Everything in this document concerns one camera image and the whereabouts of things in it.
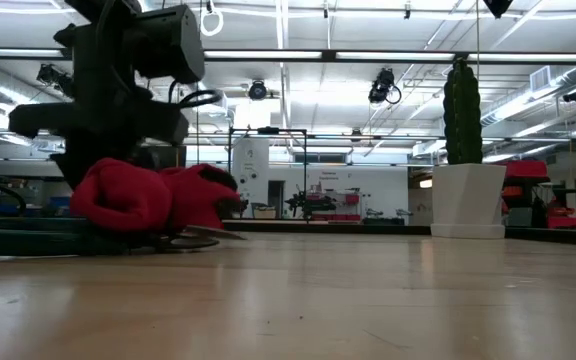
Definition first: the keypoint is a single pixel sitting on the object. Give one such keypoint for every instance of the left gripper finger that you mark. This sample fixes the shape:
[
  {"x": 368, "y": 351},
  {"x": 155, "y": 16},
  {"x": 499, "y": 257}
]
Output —
[
  {"x": 138, "y": 151},
  {"x": 80, "y": 155}
]

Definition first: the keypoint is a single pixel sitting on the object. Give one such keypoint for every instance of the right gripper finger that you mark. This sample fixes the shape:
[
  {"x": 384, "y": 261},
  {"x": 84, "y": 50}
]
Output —
[{"x": 498, "y": 7}]

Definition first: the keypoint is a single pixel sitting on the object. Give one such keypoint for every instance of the red and black garden glove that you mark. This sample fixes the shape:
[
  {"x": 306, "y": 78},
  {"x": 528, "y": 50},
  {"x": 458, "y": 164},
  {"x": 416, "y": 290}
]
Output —
[{"x": 128, "y": 200}]

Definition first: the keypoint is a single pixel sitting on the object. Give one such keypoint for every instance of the black monitor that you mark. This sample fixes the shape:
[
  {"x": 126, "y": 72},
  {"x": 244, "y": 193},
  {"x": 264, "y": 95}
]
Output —
[{"x": 175, "y": 155}]

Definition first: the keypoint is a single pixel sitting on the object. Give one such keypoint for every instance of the black twin ceiling spotlight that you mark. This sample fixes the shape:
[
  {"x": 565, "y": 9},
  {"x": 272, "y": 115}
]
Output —
[{"x": 48, "y": 74}]

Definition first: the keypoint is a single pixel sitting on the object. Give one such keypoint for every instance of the green cactus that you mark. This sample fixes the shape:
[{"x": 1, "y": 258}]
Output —
[{"x": 463, "y": 115}]

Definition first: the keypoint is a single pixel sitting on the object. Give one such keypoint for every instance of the black round ceiling spotlight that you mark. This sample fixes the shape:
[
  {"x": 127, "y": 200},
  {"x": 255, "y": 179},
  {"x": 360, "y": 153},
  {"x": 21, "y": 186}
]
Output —
[{"x": 257, "y": 91}]

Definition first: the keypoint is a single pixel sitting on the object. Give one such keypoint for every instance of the red storage bin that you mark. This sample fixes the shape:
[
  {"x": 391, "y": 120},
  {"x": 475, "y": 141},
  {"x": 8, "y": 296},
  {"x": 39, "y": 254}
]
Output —
[
  {"x": 565, "y": 222},
  {"x": 525, "y": 170}
]

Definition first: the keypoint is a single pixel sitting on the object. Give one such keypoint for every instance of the black overhead light beam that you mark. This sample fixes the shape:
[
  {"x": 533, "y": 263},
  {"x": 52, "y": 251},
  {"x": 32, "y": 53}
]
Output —
[{"x": 328, "y": 55}]

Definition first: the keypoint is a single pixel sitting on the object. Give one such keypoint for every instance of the black background robot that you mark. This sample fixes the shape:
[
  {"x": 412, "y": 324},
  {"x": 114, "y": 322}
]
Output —
[{"x": 313, "y": 204}]

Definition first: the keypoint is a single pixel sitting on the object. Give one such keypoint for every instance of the white plant pot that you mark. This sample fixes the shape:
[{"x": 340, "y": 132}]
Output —
[{"x": 468, "y": 200}]

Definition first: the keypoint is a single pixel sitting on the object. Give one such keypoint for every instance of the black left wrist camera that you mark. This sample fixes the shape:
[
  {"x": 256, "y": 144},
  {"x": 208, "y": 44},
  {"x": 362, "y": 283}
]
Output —
[{"x": 173, "y": 45}]

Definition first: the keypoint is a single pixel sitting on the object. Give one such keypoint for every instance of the black tubular stand frame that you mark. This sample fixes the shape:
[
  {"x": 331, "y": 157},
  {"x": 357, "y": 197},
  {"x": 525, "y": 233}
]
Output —
[{"x": 268, "y": 130}]

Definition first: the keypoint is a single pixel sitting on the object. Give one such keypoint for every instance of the black aluminium table frame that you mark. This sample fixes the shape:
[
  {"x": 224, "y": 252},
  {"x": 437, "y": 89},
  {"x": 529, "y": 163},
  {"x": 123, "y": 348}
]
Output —
[{"x": 318, "y": 227}]

